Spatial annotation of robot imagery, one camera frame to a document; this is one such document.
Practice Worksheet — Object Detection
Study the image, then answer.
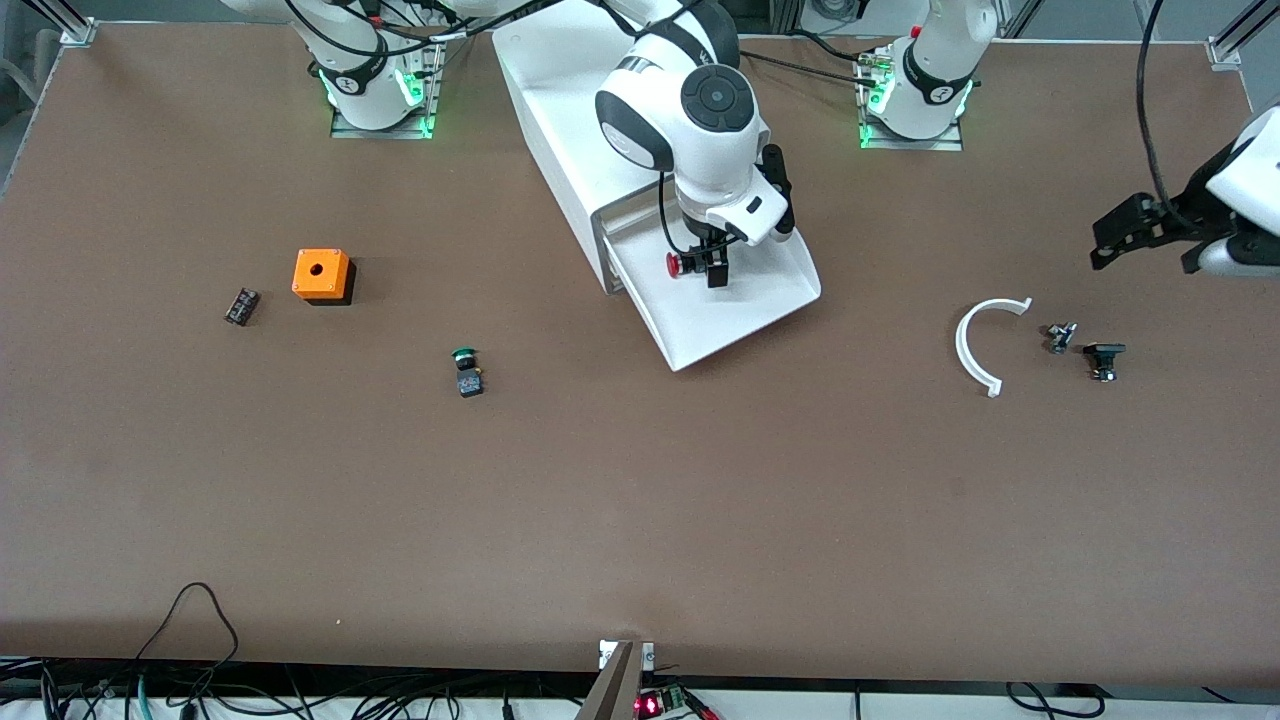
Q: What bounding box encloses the white semicircular plastic bracket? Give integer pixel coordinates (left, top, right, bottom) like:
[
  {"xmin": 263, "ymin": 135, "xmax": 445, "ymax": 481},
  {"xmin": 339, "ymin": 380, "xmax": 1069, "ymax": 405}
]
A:
[{"xmin": 955, "ymin": 297, "xmax": 1033, "ymax": 398}]

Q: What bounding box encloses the aluminium frame post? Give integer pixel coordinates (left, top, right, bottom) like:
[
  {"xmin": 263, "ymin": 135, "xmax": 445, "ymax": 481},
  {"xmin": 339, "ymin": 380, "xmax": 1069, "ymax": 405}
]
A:
[
  {"xmin": 1205, "ymin": 0, "xmax": 1280, "ymax": 71},
  {"xmin": 20, "ymin": 0, "xmax": 98, "ymax": 46}
]

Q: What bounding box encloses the thin black looped cable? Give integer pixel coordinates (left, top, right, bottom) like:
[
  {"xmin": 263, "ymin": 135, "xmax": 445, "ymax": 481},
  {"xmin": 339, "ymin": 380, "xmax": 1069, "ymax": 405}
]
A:
[{"xmin": 135, "ymin": 583, "xmax": 241, "ymax": 666}]

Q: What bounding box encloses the orange button enclosure box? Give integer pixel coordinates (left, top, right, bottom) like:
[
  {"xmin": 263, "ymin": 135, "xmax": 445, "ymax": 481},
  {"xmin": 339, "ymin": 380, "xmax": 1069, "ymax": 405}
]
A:
[{"xmin": 292, "ymin": 248, "xmax": 356, "ymax": 306}]

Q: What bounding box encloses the white metal drawer tray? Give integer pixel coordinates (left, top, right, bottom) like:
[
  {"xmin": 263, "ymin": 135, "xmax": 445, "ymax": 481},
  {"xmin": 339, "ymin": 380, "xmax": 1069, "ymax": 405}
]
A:
[{"xmin": 600, "ymin": 195, "xmax": 823, "ymax": 373}]

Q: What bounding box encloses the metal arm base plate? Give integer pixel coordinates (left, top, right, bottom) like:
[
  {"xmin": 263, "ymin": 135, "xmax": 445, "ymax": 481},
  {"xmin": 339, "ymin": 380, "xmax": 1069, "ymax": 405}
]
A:
[
  {"xmin": 330, "ymin": 45, "xmax": 441, "ymax": 139},
  {"xmin": 857, "ymin": 55, "xmax": 964, "ymax": 152}
]

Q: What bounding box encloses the white drawer cabinet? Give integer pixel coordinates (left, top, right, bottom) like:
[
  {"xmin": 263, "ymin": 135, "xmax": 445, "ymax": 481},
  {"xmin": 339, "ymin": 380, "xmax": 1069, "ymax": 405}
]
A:
[{"xmin": 492, "ymin": 25, "xmax": 701, "ymax": 296}]

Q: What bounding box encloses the circuit board with red light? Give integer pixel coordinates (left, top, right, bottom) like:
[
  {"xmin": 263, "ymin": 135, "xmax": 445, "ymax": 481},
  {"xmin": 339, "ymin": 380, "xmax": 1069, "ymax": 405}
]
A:
[{"xmin": 635, "ymin": 685, "xmax": 701, "ymax": 720}]

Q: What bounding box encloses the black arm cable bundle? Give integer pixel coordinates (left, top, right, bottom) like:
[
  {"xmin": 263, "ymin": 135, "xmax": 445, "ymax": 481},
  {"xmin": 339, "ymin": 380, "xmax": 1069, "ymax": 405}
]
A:
[{"xmin": 285, "ymin": 0, "xmax": 561, "ymax": 63}]

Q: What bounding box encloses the thick black hanging cable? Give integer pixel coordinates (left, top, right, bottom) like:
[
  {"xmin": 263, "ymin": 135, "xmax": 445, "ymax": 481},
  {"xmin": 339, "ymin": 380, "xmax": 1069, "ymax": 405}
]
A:
[{"xmin": 1137, "ymin": 0, "xmax": 1201, "ymax": 233}]

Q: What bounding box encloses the black cable on table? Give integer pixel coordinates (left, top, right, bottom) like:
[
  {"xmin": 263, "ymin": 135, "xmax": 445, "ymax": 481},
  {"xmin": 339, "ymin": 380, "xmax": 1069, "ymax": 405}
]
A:
[{"xmin": 738, "ymin": 30, "xmax": 901, "ymax": 89}]

